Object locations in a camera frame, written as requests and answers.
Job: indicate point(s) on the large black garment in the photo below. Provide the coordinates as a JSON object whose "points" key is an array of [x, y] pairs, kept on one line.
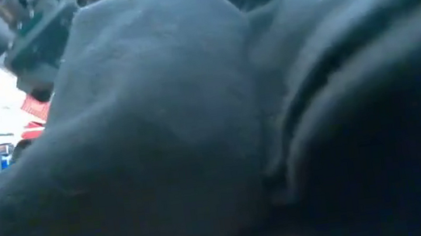
{"points": [[196, 136]]}

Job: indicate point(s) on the red storage bin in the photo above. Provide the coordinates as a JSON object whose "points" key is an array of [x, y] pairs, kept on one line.
{"points": [[36, 110]]}

